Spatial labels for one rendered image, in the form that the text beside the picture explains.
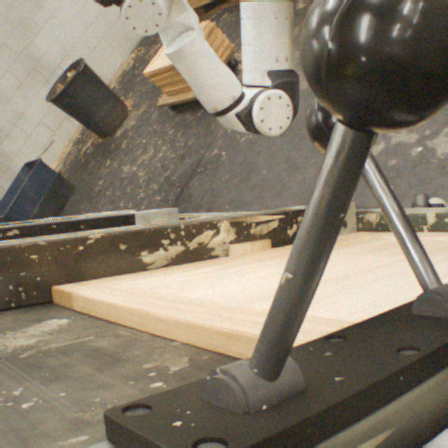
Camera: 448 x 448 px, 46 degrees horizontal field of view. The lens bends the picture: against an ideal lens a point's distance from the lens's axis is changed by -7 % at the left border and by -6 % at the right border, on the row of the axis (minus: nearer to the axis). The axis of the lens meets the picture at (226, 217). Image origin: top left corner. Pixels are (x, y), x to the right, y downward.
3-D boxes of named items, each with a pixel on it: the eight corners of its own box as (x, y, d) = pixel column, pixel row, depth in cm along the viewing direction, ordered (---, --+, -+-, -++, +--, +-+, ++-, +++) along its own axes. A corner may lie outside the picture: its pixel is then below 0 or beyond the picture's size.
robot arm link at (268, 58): (272, 122, 104) (269, 4, 97) (313, 132, 93) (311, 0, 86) (217, 128, 99) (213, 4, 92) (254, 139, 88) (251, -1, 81)
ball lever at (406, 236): (504, 304, 23) (370, 74, 28) (469, 324, 21) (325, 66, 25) (442, 335, 26) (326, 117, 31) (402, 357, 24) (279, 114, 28)
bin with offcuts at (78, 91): (142, 97, 496) (91, 51, 461) (112, 142, 480) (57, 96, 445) (116, 105, 536) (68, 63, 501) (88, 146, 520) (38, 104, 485)
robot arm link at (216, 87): (162, 65, 89) (226, 146, 99) (187, 67, 81) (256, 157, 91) (206, 25, 91) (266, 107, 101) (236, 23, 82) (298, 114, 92)
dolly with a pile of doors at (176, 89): (247, 55, 397) (211, 17, 375) (213, 108, 380) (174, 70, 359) (198, 68, 445) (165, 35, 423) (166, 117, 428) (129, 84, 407)
